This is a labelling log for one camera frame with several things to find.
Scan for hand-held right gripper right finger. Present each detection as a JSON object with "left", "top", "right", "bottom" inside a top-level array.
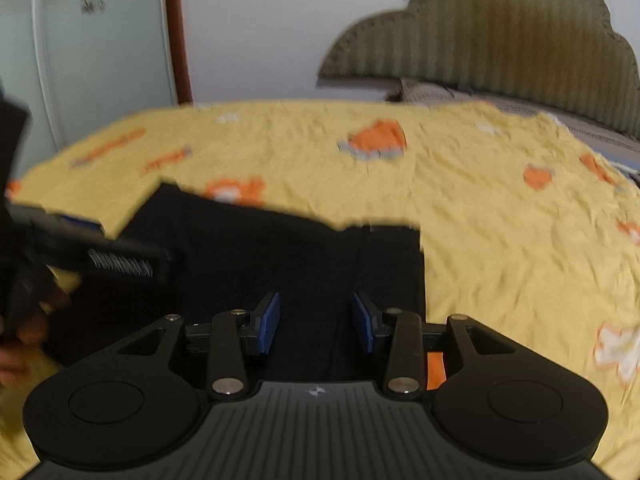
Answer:
[{"left": 351, "top": 291, "right": 521, "bottom": 401}]

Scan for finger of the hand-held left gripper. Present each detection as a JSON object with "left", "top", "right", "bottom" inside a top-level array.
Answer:
[
  {"left": 7, "top": 199, "right": 107, "bottom": 236},
  {"left": 35, "top": 237, "right": 179, "bottom": 282}
]

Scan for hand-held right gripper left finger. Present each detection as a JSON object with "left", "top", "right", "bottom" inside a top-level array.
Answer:
[{"left": 117, "top": 291, "right": 282, "bottom": 401}]

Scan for black pants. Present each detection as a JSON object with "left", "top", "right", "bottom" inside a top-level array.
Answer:
[{"left": 42, "top": 182, "right": 426, "bottom": 386}]

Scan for person's left hand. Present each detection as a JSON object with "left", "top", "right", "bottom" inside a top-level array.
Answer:
[{"left": 0, "top": 292, "right": 71, "bottom": 386}]

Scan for yellow printed bedsheet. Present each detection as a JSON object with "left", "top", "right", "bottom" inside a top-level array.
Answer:
[{"left": 0, "top": 100, "right": 640, "bottom": 480}]

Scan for pale blue wardrobe door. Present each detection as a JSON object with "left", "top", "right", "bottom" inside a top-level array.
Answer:
[{"left": 0, "top": 0, "right": 178, "bottom": 181}]

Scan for grey checkered pillow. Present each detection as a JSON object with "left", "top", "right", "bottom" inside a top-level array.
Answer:
[{"left": 385, "top": 77, "right": 501, "bottom": 107}]

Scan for reddish brown wooden frame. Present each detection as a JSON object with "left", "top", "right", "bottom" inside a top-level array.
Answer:
[{"left": 164, "top": 0, "right": 194, "bottom": 107}]

